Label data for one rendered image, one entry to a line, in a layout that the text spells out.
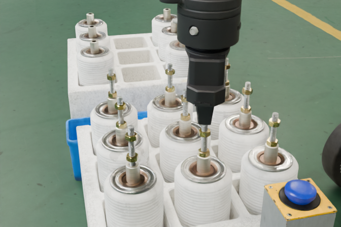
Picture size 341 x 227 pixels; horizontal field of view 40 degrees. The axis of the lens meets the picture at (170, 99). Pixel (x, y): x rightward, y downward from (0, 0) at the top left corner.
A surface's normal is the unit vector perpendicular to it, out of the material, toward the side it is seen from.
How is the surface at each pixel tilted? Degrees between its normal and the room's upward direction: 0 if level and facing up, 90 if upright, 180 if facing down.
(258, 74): 0
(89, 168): 0
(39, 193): 0
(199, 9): 90
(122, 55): 90
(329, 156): 85
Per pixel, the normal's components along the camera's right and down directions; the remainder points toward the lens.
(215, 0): 0.09, -0.30
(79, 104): 0.19, 0.46
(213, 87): 0.00, -0.88
